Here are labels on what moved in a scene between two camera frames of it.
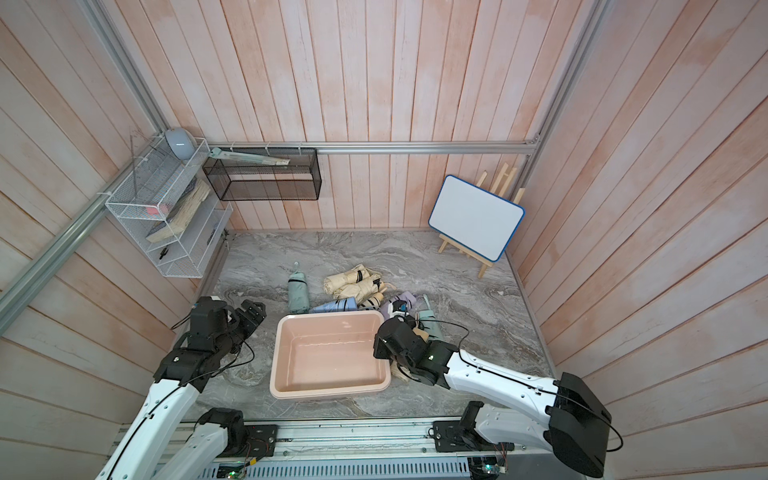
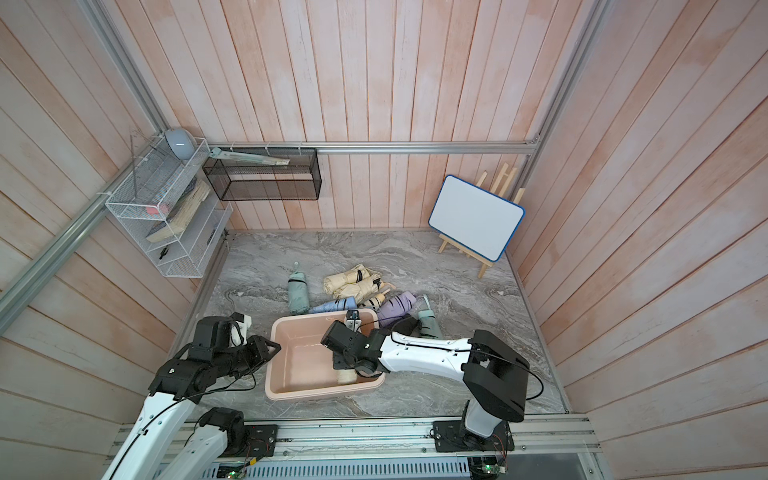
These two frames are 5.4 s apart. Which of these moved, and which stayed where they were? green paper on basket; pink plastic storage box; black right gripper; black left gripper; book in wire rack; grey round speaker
Moved: black right gripper; black left gripper
Stayed: book in wire rack; pink plastic storage box; green paper on basket; grey round speaker
